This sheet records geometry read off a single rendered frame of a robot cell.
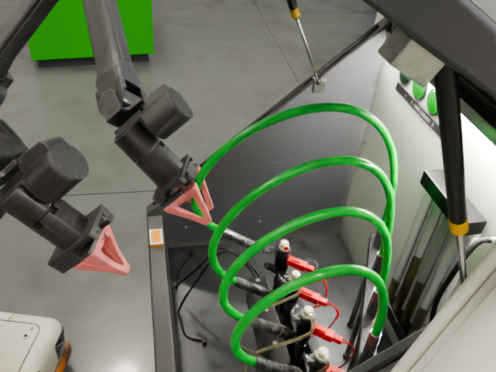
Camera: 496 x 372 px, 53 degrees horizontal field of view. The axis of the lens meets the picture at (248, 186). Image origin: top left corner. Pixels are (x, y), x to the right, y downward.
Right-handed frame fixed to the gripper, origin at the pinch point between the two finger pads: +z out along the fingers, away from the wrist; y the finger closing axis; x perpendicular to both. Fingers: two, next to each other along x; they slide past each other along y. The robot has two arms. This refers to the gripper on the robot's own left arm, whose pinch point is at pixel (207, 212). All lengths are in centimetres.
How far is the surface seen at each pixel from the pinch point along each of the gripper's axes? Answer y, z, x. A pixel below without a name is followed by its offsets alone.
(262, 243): -15.7, 3.3, -9.2
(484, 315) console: -36.8, 13.5, -28.6
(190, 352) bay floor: 7.5, 26.2, 28.7
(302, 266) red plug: 4.4, 21.9, -4.8
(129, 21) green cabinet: 330, -53, 69
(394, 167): 5.2, 16.1, -29.7
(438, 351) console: -33.7, 17.8, -22.0
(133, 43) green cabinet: 335, -40, 79
